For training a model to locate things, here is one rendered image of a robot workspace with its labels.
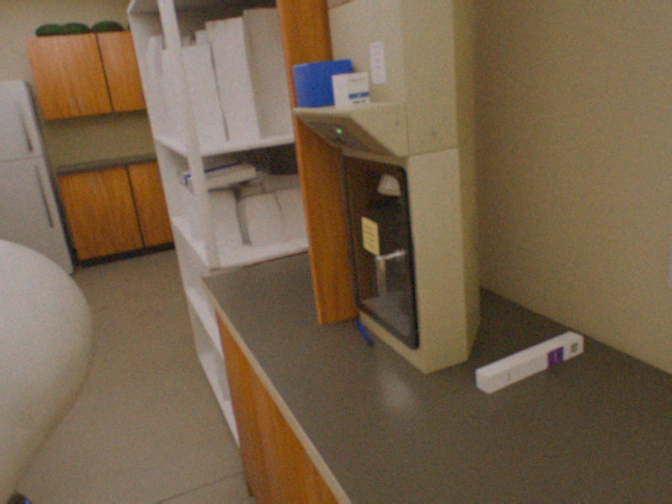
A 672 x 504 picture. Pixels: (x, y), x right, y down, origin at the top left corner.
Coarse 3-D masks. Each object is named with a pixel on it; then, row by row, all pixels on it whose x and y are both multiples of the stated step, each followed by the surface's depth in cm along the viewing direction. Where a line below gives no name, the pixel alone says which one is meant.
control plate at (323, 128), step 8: (320, 128) 125; (328, 128) 121; (336, 128) 116; (328, 136) 128; (336, 136) 123; (344, 136) 118; (352, 136) 114; (336, 144) 130; (352, 144) 120; (360, 144) 116
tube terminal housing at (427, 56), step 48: (384, 0) 105; (432, 0) 103; (336, 48) 128; (384, 48) 108; (432, 48) 105; (384, 96) 112; (432, 96) 107; (432, 144) 110; (432, 192) 112; (432, 240) 115; (432, 288) 118; (384, 336) 138; (432, 336) 121
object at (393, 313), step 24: (360, 168) 127; (384, 168) 116; (360, 192) 130; (384, 192) 119; (360, 216) 133; (384, 216) 121; (408, 216) 112; (360, 240) 136; (384, 240) 124; (408, 240) 114; (360, 264) 139; (408, 264) 115; (360, 288) 142; (408, 288) 118; (384, 312) 132; (408, 312) 120; (408, 336) 123
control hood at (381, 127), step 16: (304, 112) 123; (320, 112) 114; (336, 112) 107; (352, 112) 102; (368, 112) 103; (384, 112) 104; (400, 112) 106; (352, 128) 109; (368, 128) 104; (384, 128) 105; (400, 128) 106; (368, 144) 112; (384, 144) 106; (400, 144) 107
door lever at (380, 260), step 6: (396, 252) 119; (378, 258) 117; (384, 258) 117; (390, 258) 118; (396, 258) 119; (378, 264) 117; (384, 264) 117; (378, 270) 117; (384, 270) 117; (378, 276) 118; (384, 276) 118; (378, 282) 119; (384, 282) 118; (384, 288) 118; (384, 294) 119
